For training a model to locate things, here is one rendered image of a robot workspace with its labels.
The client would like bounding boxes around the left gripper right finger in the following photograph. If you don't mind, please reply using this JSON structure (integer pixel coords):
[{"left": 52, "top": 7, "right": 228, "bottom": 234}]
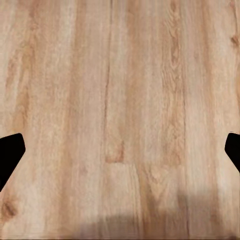
[{"left": 224, "top": 132, "right": 240, "bottom": 172}]

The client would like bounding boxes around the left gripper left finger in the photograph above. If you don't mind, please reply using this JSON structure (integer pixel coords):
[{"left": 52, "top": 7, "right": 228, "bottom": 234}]
[{"left": 0, "top": 133, "right": 26, "bottom": 192}]

